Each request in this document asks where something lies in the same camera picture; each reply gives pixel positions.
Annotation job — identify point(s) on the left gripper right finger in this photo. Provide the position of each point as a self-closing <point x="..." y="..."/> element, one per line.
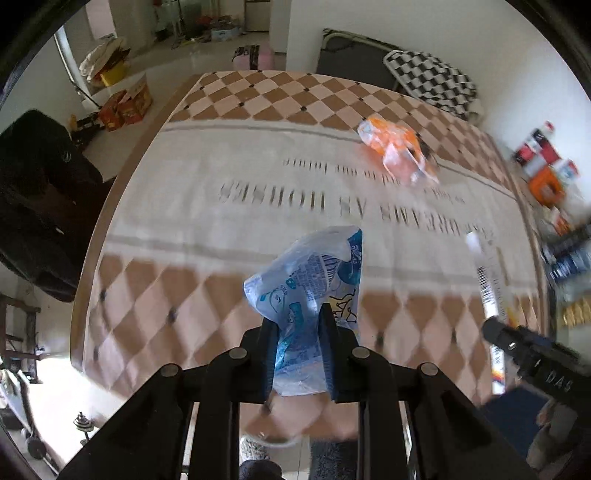
<point x="337" y="344"/>

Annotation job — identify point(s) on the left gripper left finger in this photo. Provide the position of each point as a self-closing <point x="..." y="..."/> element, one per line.
<point x="266" y="347"/>

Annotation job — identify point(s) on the blue plastic snack wrapper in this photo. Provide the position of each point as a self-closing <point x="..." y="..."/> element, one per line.
<point x="324" y="267"/>

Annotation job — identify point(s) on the white barcode paper strip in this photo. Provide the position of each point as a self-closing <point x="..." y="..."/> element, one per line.
<point x="491" y="291"/>

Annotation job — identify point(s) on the orange plastic snack wrapper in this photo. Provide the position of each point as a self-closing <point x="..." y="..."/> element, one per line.
<point x="405" y="157"/>

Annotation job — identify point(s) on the red white drink carton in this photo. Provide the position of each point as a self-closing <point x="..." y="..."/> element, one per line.
<point x="537" y="144"/>

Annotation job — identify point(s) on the black bag on chair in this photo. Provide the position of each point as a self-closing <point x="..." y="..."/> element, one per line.
<point x="51" y="198"/>

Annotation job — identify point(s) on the orange cardboard box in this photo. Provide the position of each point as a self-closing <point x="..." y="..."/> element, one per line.
<point x="126" y="107"/>

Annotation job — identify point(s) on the black white checkered cushion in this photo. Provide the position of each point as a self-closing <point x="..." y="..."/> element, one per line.
<point x="427" y="78"/>

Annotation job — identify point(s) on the orange box by wall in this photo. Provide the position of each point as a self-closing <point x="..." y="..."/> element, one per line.
<point x="546" y="187"/>

